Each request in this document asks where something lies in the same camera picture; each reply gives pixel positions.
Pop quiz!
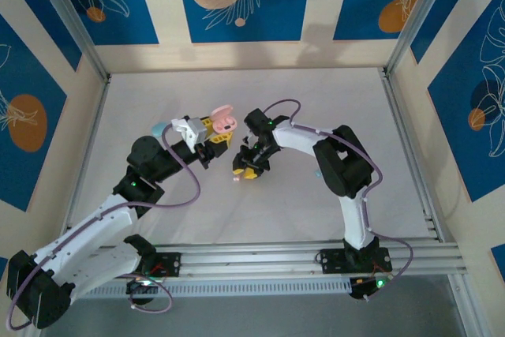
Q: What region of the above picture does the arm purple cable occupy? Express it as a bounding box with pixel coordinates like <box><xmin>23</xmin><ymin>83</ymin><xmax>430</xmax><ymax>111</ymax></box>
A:
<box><xmin>260</xmin><ymin>99</ymin><xmax>415</xmax><ymax>302</ymax></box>
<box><xmin>6</xmin><ymin>122</ymin><xmax>201</xmax><ymax>332</ymax></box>

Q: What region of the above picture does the pink earbud charging case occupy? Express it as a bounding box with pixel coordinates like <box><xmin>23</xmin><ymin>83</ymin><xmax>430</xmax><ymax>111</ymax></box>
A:
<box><xmin>208</xmin><ymin>104</ymin><xmax>241</xmax><ymax>133</ymax></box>

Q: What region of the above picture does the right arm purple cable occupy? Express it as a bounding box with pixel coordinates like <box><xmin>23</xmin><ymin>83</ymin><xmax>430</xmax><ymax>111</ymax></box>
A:
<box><xmin>260</xmin><ymin>99</ymin><xmax>415</xmax><ymax>302</ymax></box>

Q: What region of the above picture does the aluminium frame post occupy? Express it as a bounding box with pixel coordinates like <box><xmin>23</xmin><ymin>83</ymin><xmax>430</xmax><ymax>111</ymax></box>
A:
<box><xmin>381</xmin><ymin>0</ymin><xmax>462</xmax><ymax>77</ymax></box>
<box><xmin>29</xmin><ymin>0</ymin><xmax>112</xmax><ymax>82</ymax></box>

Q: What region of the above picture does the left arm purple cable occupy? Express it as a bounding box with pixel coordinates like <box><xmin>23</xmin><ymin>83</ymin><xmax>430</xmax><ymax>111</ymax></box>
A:
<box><xmin>6</xmin><ymin>122</ymin><xmax>201</xmax><ymax>332</ymax></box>

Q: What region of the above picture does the black controller board green light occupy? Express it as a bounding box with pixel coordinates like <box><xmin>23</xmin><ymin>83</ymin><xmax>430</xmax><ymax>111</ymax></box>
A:
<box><xmin>125</xmin><ymin>276</ymin><xmax>159</xmax><ymax>306</ymax></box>
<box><xmin>349</xmin><ymin>275</ymin><xmax>391</xmax><ymax>301</ymax></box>

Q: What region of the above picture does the aluminium side rail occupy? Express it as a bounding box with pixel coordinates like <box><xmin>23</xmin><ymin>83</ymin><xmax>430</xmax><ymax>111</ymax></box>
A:
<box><xmin>21</xmin><ymin>76</ymin><xmax>114</xmax><ymax>337</ymax></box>
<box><xmin>379</xmin><ymin>68</ymin><xmax>481</xmax><ymax>337</ymax></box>

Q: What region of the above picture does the aluminium cross rail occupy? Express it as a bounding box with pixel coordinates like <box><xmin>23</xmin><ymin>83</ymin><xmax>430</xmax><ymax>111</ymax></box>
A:
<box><xmin>151</xmin><ymin>236</ymin><xmax>462</xmax><ymax>277</ymax></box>

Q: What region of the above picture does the slotted grey cable duct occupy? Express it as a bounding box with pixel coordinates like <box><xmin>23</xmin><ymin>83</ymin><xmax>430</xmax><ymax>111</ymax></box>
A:
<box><xmin>74</xmin><ymin>278</ymin><xmax>354</xmax><ymax>299</ymax></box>

